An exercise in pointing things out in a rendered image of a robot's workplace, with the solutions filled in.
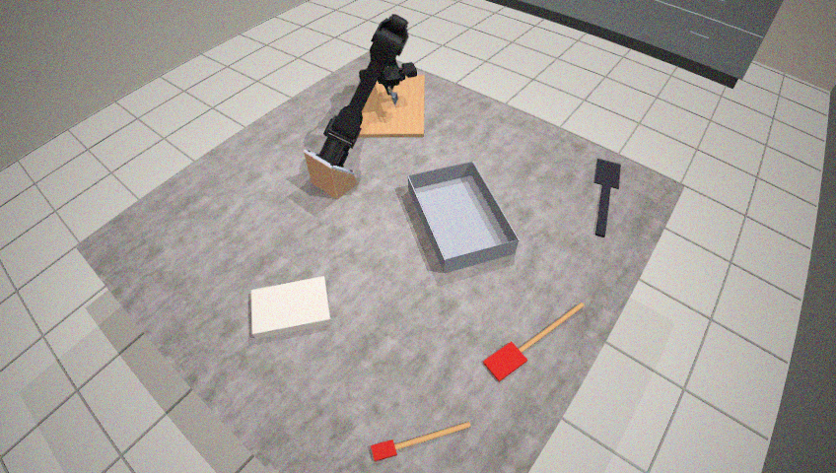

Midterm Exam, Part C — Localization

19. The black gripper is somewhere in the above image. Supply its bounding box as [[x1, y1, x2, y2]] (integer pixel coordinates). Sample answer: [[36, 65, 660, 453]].
[[359, 62, 417, 95]]

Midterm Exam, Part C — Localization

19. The red spatula with wooden handle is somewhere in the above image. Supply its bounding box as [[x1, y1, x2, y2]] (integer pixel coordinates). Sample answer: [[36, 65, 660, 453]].
[[483, 303, 584, 382]]

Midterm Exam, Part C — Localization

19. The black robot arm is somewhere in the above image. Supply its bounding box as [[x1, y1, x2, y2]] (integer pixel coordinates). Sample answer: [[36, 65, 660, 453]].
[[316, 14, 408, 168]]

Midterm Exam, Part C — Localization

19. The grey roasting tin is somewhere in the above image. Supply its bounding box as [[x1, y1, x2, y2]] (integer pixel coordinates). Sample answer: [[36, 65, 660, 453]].
[[407, 162, 520, 274]]

